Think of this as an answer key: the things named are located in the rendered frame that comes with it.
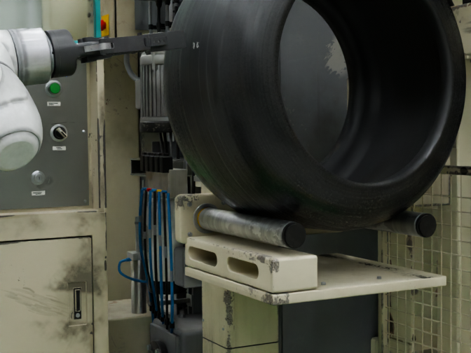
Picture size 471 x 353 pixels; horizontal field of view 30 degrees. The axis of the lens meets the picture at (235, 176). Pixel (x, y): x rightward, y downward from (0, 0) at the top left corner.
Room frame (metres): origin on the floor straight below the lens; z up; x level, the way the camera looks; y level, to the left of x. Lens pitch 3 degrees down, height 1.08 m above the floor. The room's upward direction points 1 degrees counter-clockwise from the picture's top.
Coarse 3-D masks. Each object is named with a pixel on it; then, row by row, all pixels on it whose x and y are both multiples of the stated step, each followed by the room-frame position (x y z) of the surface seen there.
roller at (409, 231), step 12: (396, 216) 1.64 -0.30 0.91; (408, 216) 1.61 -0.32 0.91; (420, 216) 1.58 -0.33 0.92; (432, 216) 1.60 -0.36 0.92; (372, 228) 1.72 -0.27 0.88; (384, 228) 1.67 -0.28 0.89; (396, 228) 1.64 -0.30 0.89; (408, 228) 1.60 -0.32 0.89; (420, 228) 1.58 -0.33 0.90; (432, 228) 1.59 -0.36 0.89
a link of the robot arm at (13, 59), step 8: (0, 32) 1.34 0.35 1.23; (8, 32) 1.35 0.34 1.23; (0, 40) 1.32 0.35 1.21; (8, 40) 1.33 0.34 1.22; (0, 48) 1.31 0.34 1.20; (8, 48) 1.32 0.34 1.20; (0, 56) 1.29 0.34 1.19; (8, 56) 1.31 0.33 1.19; (16, 56) 1.33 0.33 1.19; (8, 64) 1.29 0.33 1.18; (16, 64) 1.33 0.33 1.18; (16, 72) 1.33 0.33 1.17
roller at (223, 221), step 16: (208, 208) 1.75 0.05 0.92; (208, 224) 1.71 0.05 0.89; (224, 224) 1.64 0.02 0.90; (240, 224) 1.59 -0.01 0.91; (256, 224) 1.54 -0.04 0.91; (272, 224) 1.50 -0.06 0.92; (288, 224) 1.46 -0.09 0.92; (256, 240) 1.56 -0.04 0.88; (272, 240) 1.49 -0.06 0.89; (288, 240) 1.45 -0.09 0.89; (304, 240) 1.47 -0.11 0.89
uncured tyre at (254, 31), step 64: (192, 0) 1.57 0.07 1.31; (256, 0) 1.43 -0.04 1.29; (320, 0) 1.82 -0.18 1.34; (384, 0) 1.80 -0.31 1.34; (192, 64) 1.50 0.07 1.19; (256, 64) 1.42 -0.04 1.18; (384, 64) 1.87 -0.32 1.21; (448, 64) 1.64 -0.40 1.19; (192, 128) 1.53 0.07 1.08; (256, 128) 1.42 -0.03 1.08; (384, 128) 1.86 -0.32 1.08; (448, 128) 1.63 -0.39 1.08; (256, 192) 1.49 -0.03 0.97; (320, 192) 1.47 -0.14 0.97; (384, 192) 1.54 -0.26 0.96
